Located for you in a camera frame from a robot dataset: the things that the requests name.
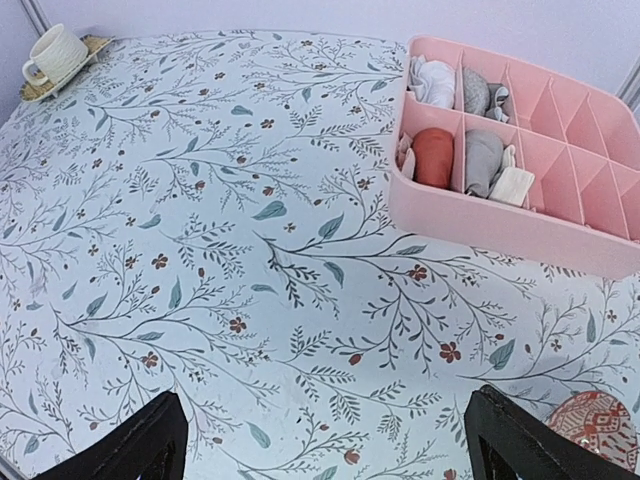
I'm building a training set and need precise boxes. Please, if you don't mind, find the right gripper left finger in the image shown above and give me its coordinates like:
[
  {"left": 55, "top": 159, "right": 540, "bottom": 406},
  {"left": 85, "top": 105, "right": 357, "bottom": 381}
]
[{"left": 37, "top": 391, "right": 188, "bottom": 480}]

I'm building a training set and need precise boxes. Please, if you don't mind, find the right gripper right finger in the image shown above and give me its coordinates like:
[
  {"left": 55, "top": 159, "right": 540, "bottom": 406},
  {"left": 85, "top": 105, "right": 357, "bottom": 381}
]
[{"left": 464, "top": 385, "right": 633, "bottom": 479}]

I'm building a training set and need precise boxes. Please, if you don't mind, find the taupe underwear cream waistband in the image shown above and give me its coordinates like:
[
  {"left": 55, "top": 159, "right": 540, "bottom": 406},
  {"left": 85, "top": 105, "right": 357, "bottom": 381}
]
[{"left": 463, "top": 129, "right": 535, "bottom": 207}]

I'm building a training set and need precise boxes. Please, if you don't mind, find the grey boxer briefs white trim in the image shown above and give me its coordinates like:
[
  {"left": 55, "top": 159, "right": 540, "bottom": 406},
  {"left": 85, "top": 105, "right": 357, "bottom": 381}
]
[{"left": 462, "top": 67, "right": 511, "bottom": 123}]

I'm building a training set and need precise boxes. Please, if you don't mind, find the red patterned bowl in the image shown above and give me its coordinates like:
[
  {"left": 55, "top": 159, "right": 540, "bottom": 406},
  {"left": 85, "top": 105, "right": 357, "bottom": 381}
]
[{"left": 546, "top": 391, "right": 639, "bottom": 473}]

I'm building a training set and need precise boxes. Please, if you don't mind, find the floral tablecloth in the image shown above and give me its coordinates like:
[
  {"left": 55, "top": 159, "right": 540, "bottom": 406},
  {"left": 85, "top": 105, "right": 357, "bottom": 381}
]
[{"left": 1, "top": 30, "right": 639, "bottom": 479}]

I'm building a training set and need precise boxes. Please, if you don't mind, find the red item in tray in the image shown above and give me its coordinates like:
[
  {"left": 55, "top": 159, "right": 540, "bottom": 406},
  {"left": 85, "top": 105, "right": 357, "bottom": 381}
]
[{"left": 412, "top": 128, "right": 454, "bottom": 189}]

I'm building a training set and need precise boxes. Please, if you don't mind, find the pink divided organizer tray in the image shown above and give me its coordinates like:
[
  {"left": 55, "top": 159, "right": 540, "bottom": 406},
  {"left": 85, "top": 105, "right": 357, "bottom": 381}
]
[{"left": 389, "top": 36, "right": 639, "bottom": 279}]

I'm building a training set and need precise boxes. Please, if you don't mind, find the white item in tray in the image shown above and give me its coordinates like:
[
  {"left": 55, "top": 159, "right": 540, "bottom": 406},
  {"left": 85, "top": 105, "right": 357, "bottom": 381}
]
[{"left": 407, "top": 55, "right": 456, "bottom": 109}]

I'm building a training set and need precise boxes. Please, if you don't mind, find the woven bamboo coaster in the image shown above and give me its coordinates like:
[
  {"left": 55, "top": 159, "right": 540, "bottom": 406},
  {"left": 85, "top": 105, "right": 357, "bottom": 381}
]
[{"left": 19, "top": 33, "right": 117, "bottom": 104}]

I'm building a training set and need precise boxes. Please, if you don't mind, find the cream ceramic mug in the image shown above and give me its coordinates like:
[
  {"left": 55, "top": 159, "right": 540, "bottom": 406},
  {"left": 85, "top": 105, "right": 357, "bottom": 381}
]
[{"left": 22, "top": 24, "right": 95, "bottom": 98}]

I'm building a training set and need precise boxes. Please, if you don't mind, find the right aluminium frame post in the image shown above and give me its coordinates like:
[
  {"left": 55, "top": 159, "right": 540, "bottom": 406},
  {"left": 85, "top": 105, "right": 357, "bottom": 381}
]
[{"left": 617, "top": 59, "right": 640, "bottom": 113}]

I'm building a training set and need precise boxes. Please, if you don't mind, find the aluminium frame post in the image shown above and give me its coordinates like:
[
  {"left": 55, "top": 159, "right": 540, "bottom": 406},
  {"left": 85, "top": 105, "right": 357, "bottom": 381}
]
[
  {"left": 617, "top": 59, "right": 640, "bottom": 113},
  {"left": 19, "top": 0, "right": 51, "bottom": 35}
]

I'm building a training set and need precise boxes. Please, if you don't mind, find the left aluminium frame post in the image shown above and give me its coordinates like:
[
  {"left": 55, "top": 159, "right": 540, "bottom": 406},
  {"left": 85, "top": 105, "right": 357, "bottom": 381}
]
[{"left": 19, "top": 0, "right": 51, "bottom": 35}]

